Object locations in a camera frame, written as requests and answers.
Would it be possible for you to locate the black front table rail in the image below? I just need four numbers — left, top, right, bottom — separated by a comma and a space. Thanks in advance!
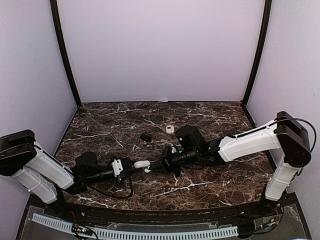
65, 202, 258, 225

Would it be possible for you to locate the black round charging case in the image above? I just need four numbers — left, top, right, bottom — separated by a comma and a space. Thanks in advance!
140, 133, 152, 143

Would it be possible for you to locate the right black frame post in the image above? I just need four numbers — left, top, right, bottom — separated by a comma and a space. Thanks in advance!
241, 0, 272, 108

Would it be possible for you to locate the white slotted cable duct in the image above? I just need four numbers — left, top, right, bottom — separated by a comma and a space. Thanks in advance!
31, 213, 239, 240

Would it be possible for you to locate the left black frame post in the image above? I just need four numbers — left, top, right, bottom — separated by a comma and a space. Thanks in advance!
49, 0, 82, 108

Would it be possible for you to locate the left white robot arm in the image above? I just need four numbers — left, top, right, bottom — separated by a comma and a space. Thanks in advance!
0, 129, 133, 218

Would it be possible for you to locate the black frame post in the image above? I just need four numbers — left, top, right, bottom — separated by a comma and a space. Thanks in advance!
49, 0, 82, 108
241, 0, 272, 108

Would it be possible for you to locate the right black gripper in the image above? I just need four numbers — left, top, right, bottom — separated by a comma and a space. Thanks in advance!
149, 146, 199, 178

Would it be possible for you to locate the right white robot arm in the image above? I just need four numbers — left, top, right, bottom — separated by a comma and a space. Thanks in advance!
147, 111, 316, 217

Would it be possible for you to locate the beige gold-rimmed charging case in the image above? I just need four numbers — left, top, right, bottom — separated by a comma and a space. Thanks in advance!
165, 125, 175, 134

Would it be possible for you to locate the white oval charging case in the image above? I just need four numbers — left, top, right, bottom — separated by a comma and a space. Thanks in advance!
133, 160, 151, 169

